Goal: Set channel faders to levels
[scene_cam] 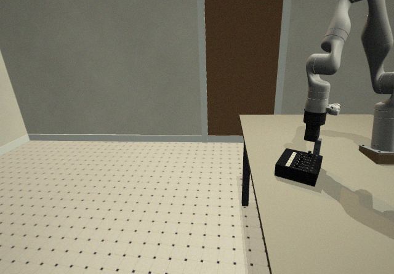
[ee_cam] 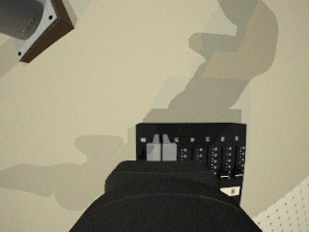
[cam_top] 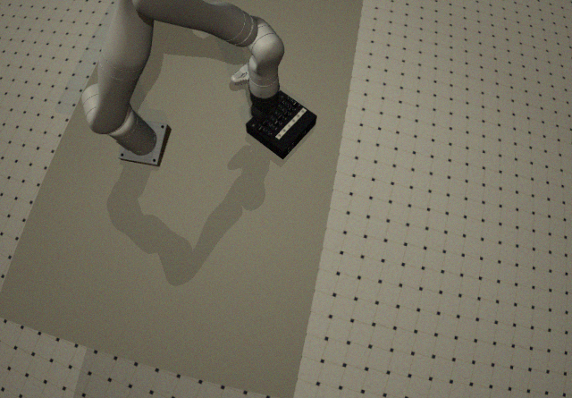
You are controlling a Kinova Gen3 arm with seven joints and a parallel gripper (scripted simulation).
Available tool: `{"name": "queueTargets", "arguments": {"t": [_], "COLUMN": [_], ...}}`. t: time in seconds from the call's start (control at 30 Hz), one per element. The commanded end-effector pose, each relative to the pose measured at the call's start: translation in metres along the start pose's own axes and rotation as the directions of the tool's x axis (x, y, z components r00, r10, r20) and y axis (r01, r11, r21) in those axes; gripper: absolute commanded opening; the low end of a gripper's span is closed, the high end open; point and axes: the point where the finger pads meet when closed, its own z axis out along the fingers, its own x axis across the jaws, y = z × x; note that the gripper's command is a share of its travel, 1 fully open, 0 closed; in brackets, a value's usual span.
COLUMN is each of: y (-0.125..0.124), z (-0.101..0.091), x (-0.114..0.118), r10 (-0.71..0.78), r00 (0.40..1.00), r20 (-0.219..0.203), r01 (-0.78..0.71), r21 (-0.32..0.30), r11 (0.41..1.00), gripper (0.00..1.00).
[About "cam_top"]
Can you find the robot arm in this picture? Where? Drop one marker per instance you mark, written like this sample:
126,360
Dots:
127,47

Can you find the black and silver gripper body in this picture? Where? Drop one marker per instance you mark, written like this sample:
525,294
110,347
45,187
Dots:
264,98

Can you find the black lighting desk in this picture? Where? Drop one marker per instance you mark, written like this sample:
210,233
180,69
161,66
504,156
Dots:
294,121

